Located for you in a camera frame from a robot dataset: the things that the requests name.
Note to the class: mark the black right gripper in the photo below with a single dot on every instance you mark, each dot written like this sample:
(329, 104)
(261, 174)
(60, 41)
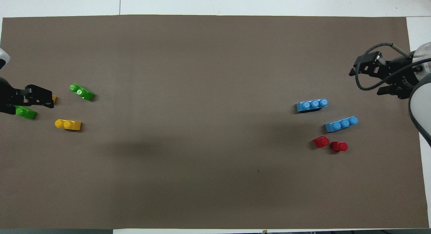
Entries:
(404, 74)

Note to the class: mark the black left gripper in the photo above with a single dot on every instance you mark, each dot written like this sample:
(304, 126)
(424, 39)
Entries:
(10, 97)

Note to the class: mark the green two-stud block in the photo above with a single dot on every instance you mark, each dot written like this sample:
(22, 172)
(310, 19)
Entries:
(82, 92)
(26, 112)

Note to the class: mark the blue three-stud block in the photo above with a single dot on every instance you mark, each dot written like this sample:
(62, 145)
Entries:
(341, 124)
(312, 105)

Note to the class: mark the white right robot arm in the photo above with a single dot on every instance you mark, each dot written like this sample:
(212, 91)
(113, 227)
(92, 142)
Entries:
(422, 102)

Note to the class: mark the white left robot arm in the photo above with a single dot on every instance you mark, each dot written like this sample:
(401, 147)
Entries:
(2, 57)

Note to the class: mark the red single-stud block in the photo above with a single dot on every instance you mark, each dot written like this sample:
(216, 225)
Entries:
(321, 141)
(339, 146)

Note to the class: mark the brown paper mat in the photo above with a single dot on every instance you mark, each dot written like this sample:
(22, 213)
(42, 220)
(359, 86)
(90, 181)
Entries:
(215, 160)

